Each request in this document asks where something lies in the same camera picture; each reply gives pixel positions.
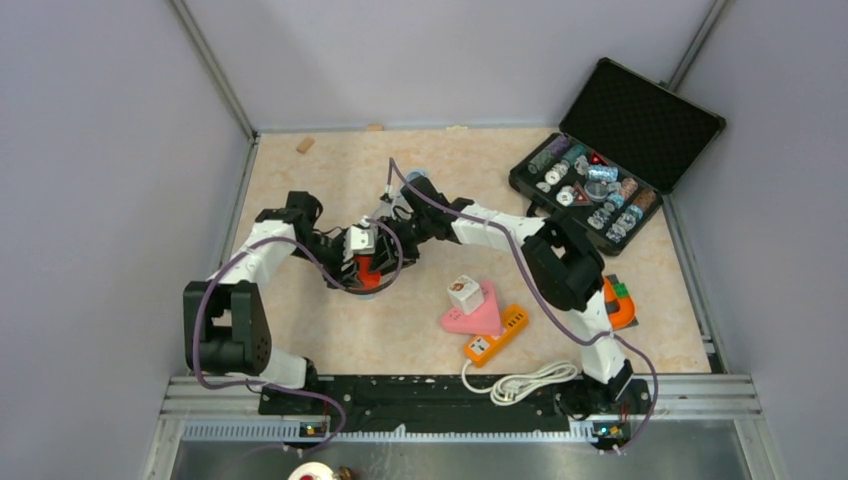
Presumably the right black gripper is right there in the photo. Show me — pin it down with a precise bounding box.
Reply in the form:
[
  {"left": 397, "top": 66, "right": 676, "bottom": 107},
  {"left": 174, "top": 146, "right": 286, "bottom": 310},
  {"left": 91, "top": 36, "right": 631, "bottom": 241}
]
[{"left": 369, "top": 213, "right": 433, "bottom": 279}]

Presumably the red cube socket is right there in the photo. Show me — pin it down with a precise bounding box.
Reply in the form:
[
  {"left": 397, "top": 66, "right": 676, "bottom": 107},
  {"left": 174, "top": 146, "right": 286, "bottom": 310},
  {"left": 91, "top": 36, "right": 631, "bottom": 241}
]
[{"left": 354, "top": 256, "right": 382, "bottom": 291}]

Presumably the white cube socket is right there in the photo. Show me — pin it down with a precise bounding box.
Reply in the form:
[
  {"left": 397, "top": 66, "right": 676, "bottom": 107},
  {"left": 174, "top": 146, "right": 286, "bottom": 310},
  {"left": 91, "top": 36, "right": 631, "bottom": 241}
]
[{"left": 447, "top": 275, "right": 485, "bottom": 315}]

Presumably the pink triangular power strip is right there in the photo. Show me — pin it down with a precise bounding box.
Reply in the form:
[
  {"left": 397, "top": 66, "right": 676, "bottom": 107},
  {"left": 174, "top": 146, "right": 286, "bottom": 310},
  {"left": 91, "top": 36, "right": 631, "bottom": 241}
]
[{"left": 440, "top": 280, "right": 504, "bottom": 336}]

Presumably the orange power strip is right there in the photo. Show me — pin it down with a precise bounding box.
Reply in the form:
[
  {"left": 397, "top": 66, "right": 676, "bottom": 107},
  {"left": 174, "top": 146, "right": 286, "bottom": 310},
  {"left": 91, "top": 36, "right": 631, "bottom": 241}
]
[{"left": 462, "top": 303, "right": 531, "bottom": 370}]

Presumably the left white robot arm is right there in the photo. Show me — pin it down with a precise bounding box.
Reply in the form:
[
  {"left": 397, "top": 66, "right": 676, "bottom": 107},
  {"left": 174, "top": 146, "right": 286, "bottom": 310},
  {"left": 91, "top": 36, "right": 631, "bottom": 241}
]
[{"left": 183, "top": 191, "right": 377, "bottom": 414}]

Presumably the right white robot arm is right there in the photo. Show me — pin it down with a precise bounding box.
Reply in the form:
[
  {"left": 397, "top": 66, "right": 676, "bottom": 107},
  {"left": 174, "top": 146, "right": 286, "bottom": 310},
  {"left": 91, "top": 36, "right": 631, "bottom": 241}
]
[{"left": 357, "top": 176, "right": 633, "bottom": 412}]

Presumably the small wooden block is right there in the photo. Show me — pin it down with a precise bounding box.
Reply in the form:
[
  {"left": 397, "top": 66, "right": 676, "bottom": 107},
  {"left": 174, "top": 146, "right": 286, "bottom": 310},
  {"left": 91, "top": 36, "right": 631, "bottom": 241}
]
[{"left": 295, "top": 137, "right": 315, "bottom": 154}]

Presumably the grey mat under toy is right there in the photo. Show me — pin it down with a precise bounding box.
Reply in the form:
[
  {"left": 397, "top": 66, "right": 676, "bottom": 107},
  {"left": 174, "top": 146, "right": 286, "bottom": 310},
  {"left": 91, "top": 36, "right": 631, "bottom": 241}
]
[{"left": 602, "top": 273, "right": 640, "bottom": 331}]

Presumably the black open case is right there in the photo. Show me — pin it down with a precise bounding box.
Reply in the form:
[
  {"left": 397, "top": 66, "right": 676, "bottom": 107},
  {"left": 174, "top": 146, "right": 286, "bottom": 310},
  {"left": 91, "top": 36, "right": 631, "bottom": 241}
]
[{"left": 508, "top": 58, "right": 726, "bottom": 256}]

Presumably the red white emergency button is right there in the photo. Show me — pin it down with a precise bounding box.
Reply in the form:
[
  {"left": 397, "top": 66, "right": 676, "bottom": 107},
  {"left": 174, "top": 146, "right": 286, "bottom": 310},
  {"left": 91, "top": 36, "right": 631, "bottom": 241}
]
[{"left": 287, "top": 462, "right": 341, "bottom": 480}]

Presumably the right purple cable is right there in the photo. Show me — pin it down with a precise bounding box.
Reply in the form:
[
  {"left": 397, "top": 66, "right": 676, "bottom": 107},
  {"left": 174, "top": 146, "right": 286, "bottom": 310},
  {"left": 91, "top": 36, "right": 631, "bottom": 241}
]
[{"left": 380, "top": 157, "right": 661, "bottom": 454}]

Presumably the white coiled cable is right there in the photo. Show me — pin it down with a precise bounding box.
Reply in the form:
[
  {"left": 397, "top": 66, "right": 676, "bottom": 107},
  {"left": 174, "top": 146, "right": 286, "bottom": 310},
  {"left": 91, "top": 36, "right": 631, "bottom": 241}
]
[{"left": 459, "top": 357, "right": 579, "bottom": 408}]

